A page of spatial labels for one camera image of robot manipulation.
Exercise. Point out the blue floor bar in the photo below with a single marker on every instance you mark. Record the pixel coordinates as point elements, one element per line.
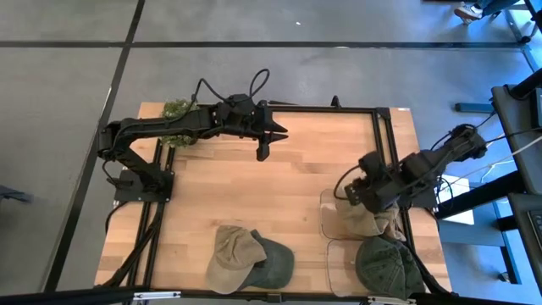
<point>474,107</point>

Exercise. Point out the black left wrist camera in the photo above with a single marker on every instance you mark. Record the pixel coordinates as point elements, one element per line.
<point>240,103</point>

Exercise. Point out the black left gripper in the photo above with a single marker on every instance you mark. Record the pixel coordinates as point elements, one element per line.
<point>263,150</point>

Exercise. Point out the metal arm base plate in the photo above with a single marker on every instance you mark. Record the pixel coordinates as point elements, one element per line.
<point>127,192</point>

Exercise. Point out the grey desk with keyboard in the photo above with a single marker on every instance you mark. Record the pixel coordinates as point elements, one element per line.
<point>529,237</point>

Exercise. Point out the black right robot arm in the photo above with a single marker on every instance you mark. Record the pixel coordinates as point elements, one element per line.
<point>427,165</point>

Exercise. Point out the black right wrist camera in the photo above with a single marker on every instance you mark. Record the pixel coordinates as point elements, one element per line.
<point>371,164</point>

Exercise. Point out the person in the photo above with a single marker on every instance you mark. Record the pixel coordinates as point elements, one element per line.
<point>468,12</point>

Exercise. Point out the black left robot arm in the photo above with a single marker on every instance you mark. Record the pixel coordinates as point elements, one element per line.
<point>169,125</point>

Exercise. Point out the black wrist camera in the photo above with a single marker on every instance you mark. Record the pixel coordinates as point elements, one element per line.
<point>371,164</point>
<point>240,103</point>

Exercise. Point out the tan baseball cap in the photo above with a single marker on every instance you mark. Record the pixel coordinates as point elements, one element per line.
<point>233,254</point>
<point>360,222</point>

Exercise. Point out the green baseball cap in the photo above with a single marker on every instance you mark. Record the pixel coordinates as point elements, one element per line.
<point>275,264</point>
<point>385,267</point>

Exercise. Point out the small green artificial plant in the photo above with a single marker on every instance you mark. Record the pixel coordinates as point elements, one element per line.
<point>173,108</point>

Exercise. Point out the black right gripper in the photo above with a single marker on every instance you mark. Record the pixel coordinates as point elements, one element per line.
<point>377,192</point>

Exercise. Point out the clear plastic bin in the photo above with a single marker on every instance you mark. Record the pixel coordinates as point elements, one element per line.
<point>339,271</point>

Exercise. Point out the black diagonal beam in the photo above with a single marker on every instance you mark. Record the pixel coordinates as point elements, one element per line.
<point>482,195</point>

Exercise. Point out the silver corner bracket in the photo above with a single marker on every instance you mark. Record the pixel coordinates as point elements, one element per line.
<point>156,295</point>
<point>391,301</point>

